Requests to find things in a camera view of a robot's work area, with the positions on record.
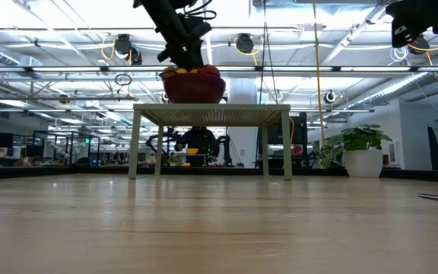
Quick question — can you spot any dark red plum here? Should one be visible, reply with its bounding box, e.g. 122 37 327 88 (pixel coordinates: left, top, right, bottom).
199 64 221 77

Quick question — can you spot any person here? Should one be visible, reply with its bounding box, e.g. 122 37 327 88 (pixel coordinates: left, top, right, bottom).
174 126 221 167

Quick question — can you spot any green potted plant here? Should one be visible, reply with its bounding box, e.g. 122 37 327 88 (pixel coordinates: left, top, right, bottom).
319 123 394 179

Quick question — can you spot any pale green perforated metal shelf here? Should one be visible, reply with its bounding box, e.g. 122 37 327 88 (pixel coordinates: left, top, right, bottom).
128 103 294 181

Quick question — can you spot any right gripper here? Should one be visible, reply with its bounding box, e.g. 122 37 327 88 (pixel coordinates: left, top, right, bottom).
385 0 435 49

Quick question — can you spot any purple colander bowl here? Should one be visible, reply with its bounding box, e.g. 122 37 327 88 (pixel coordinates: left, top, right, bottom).
159 68 227 105

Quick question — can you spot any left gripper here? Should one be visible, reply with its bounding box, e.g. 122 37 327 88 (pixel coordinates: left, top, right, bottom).
157 21 214 70

